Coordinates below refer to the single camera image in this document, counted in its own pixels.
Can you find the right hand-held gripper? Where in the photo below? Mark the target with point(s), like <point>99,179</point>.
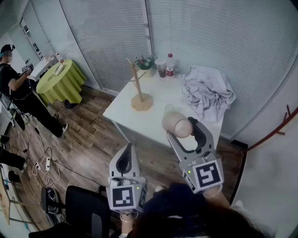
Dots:
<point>205,176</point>

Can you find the red-capped plastic bottle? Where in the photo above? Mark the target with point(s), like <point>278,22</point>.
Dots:
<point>170,67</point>

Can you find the black wheeled chair base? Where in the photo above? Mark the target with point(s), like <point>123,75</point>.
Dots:
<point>52,197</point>

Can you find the grey window blinds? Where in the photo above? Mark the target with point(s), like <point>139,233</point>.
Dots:
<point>221,35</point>
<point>111,41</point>

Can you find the potted flowers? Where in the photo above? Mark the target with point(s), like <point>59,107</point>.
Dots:
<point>145,62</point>

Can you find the green tablecloth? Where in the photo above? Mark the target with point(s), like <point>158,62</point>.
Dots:
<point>62,83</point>

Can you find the crumpled white shirt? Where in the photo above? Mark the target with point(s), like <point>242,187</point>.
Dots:
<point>207,93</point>

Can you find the white power strip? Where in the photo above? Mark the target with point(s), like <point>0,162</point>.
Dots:
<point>48,163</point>
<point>36,166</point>

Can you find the person's white shoe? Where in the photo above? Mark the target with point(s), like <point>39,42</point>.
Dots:
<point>159,188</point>

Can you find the pink translucent cup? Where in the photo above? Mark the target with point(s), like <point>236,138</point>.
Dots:
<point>172,123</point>

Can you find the small red-label bottle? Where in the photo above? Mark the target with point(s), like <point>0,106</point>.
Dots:
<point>60,59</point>

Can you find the person's right forearm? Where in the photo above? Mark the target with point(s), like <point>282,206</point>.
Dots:
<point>218,198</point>

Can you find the black round table base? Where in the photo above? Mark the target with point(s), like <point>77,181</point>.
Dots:
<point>71,105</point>

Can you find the person's dark trousers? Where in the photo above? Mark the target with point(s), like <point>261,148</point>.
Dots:
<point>177,200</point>

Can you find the person's white sleeve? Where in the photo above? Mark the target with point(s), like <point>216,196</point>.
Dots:
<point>246,213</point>

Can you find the wooden board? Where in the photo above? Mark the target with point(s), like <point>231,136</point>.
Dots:
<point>4,202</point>

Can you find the red coat rack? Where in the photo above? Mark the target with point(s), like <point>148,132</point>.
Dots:
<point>267,137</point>

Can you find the black office chair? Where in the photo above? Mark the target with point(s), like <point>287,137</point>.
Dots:
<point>81,204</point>

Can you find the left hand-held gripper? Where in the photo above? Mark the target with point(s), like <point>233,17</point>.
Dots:
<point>122,197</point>

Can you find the wooden cup stand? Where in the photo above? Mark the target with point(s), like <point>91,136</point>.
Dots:
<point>142,104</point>

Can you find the white table leg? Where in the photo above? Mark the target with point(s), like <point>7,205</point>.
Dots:
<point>124,134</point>

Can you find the white side table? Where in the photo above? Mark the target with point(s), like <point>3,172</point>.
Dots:
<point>40,67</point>

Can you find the plastic cup with dark drink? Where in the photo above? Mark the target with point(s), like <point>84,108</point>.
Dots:
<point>161,70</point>

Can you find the person's left forearm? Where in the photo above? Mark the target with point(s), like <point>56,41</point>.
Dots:
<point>126,226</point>

